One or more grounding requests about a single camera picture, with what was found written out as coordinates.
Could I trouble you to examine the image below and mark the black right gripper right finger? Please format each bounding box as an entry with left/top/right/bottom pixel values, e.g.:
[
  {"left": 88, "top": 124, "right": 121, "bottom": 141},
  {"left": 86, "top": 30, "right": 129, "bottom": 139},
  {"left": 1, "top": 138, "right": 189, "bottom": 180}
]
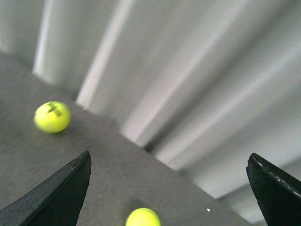
[{"left": 246, "top": 153, "right": 301, "bottom": 226}]

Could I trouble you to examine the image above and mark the white pleated curtain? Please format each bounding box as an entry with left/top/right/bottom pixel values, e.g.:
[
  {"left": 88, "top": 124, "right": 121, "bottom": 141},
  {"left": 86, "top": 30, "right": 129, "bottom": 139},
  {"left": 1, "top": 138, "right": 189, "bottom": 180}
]
[{"left": 0, "top": 0, "right": 301, "bottom": 226}]

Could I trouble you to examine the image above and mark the yellow tennis ball right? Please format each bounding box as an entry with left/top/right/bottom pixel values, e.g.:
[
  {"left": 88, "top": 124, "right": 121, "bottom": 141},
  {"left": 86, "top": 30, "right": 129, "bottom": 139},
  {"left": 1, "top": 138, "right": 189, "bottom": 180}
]
[{"left": 125, "top": 208, "right": 161, "bottom": 226}]

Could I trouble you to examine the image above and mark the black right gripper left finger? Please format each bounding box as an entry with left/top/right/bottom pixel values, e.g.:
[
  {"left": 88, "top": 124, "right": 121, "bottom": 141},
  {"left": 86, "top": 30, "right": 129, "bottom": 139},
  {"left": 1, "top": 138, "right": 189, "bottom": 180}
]
[{"left": 0, "top": 151, "right": 91, "bottom": 226}]

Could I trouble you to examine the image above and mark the Wilson 3 ball near curtain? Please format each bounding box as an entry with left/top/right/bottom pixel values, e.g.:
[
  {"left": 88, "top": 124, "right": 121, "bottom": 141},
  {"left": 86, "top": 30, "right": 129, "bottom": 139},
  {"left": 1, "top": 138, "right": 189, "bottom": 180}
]
[{"left": 34, "top": 101, "right": 71, "bottom": 134}]

